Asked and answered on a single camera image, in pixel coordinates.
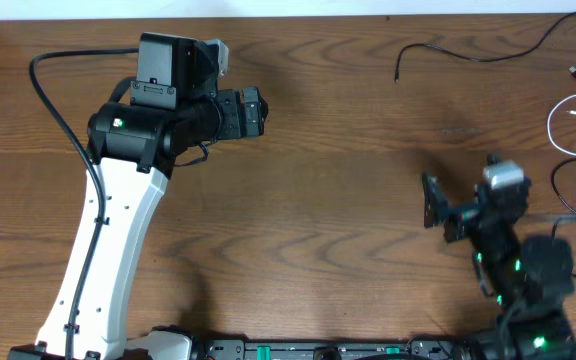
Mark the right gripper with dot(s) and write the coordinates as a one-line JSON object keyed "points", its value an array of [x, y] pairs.
{"points": [[459, 219]]}

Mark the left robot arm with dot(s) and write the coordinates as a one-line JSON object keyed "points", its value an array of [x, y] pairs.
{"points": [[172, 103]]}

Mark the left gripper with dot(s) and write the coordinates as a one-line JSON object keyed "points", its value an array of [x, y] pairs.
{"points": [[251, 112]]}

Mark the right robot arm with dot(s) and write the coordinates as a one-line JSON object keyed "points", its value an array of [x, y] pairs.
{"points": [[530, 279]]}

